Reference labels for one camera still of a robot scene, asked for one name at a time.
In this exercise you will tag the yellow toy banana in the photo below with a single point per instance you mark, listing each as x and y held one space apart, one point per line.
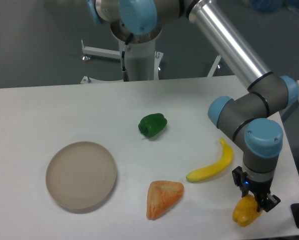
212 170

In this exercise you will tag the orange triangular toy bread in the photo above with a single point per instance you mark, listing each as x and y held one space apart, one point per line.
161 196

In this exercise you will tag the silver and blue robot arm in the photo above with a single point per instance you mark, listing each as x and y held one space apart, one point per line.
245 120

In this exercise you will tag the blue object in background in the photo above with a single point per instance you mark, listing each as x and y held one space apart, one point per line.
271 6

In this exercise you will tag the yellow toy bell pepper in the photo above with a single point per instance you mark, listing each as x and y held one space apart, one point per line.
245 211

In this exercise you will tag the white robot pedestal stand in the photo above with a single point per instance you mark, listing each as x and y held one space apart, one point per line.
168 52

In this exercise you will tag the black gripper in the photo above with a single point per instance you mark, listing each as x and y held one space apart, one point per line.
258 184

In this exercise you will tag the beige round plate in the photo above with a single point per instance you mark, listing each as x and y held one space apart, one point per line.
81 176

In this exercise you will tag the green toy bell pepper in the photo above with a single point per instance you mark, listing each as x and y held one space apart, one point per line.
152 124

